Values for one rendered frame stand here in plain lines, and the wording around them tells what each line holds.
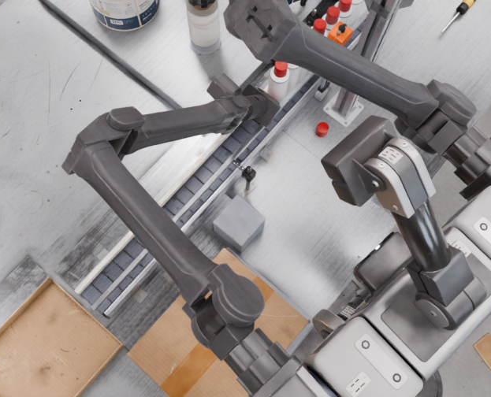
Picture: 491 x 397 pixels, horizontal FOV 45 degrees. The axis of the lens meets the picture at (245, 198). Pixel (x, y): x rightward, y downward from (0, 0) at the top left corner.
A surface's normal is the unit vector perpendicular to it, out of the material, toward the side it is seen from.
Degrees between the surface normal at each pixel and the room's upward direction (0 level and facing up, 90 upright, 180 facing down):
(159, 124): 43
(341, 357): 0
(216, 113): 35
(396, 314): 0
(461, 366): 0
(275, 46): 62
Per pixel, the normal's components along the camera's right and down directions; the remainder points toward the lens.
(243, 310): 0.52, -0.66
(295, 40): 0.15, 0.69
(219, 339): -0.52, 0.26
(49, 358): 0.03, -0.30
